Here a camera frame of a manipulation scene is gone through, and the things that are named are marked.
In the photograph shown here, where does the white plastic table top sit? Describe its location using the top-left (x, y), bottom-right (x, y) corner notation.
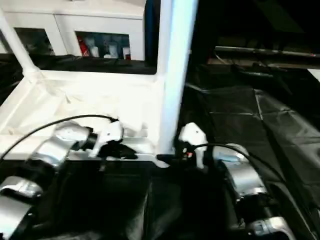
top-left (0, 69), bottom-right (176, 169)

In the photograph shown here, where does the black mat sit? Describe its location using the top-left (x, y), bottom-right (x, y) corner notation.
top-left (0, 51), bottom-right (320, 240)

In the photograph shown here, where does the red bottle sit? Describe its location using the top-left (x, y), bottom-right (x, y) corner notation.
top-left (76, 35), bottom-right (90, 58)

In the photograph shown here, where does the white glass-door cabinet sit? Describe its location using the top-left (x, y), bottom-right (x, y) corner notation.
top-left (0, 0), bottom-right (149, 61)

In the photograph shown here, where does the dark metal pole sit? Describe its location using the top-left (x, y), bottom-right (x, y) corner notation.
top-left (214, 45), bottom-right (320, 58)

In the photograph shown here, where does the white flat board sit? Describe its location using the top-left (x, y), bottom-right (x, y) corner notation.
top-left (306, 68), bottom-right (320, 84)

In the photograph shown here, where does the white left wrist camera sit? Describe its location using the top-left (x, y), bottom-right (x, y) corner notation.
top-left (89, 119), bottom-right (126, 159)

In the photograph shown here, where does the black right camera cable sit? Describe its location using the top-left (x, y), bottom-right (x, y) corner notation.
top-left (194, 142), bottom-right (309, 201)

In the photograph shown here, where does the black camera cable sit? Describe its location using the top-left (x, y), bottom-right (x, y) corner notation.
top-left (194, 142), bottom-right (309, 201)
top-left (0, 114), bottom-right (120, 161)

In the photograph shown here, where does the black left camera cable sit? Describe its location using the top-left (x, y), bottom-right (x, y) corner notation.
top-left (0, 114), bottom-right (120, 161)

